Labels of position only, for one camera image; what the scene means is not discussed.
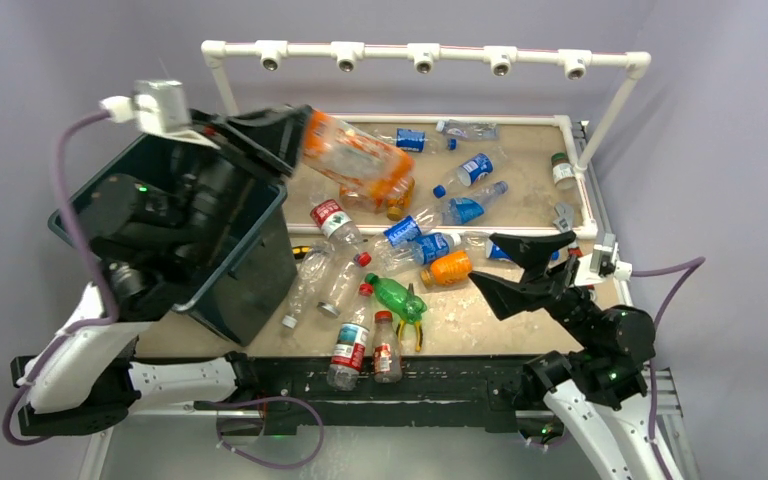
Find clear bottle white cap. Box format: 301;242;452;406
281;241;334;330

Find small red cap bottle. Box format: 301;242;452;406
373;310;403;384

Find blue label bottle back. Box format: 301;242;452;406
372;128;457;154

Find orange juice bottle orange cap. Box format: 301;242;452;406
420;251;473;287

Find Pocari Sweat bottle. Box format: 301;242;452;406
378;233;463;274

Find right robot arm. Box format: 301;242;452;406
469;231;682;479

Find clear bottle silver cap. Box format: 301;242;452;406
316;252;371;319

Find long blue label bottle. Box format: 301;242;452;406
348;213;444;266

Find yellow black tool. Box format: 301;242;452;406
292;245;311;261

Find white PVC pipe frame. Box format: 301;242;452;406
200;40;652;240

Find large crushed orange label bottle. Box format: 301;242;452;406
302;110;415;200

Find green plastic bottle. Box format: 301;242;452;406
365;273;428;324

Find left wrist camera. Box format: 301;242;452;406
99;79;219;150

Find red handled adjustable wrench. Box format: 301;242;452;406
553;202;583;257

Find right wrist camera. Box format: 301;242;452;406
573;232;633;287

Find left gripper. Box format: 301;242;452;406
174;101;313;266

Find tall blue label water bottle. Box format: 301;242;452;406
407;181;509;231

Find red label bottle red cap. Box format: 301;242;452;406
310;198;364;246

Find small orange juice bottle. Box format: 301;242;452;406
386;177;415;221

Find purple cable loop front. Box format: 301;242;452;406
214;395;326;472

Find dark green plastic bin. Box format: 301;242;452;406
70;135;296;347

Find red label water bottle front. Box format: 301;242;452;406
327;282;375;391

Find Pepsi bottle blue cap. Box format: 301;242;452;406
431;147;509;199

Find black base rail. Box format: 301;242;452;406
11;354;650;439

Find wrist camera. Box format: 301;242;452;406
573;232;633;287
99;79;219;150

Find clear crushed bottle back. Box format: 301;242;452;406
435;119;499;141

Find yellow handled pliers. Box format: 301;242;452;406
396;283;428;353

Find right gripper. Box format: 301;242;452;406
469;227;597;346

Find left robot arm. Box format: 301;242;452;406
2;105;314;445

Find small jar green lid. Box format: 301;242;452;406
550;152;576;190

